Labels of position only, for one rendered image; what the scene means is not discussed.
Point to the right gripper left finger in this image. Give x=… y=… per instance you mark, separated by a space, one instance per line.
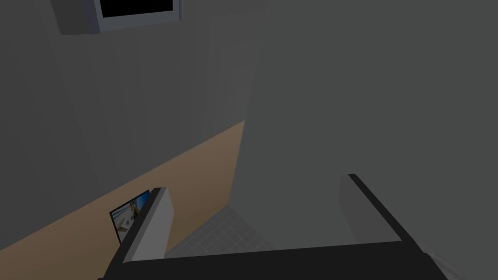
x=151 y=229

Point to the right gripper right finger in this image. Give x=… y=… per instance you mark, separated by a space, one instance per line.
x=363 y=214

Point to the framed blue picture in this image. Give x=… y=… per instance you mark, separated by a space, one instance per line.
x=128 y=217

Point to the grey framed dark window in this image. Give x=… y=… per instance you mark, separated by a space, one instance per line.
x=136 y=11

